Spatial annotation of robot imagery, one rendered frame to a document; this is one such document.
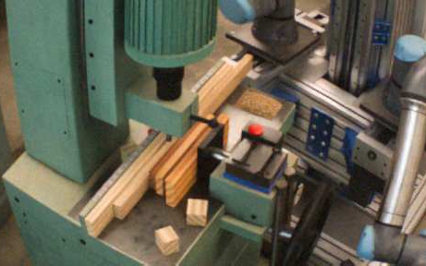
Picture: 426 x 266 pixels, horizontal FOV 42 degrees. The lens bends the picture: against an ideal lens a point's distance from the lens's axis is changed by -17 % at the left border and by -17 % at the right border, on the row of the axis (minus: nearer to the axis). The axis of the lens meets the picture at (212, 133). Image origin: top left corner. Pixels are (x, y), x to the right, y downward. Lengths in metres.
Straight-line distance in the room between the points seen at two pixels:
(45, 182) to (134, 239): 0.36
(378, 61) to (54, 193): 1.09
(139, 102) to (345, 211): 1.17
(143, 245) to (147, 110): 0.28
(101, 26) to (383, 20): 0.97
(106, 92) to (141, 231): 0.29
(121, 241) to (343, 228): 1.15
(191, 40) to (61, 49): 0.29
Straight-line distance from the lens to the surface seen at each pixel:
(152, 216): 1.28
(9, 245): 2.44
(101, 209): 1.23
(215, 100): 1.49
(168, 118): 1.27
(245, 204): 1.28
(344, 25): 1.87
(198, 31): 1.12
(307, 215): 1.24
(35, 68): 1.34
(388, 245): 1.24
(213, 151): 1.32
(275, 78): 1.95
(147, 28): 1.10
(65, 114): 1.34
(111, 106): 1.29
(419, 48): 1.66
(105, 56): 1.22
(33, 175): 1.53
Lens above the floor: 1.86
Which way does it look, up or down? 41 degrees down
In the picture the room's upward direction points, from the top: 3 degrees clockwise
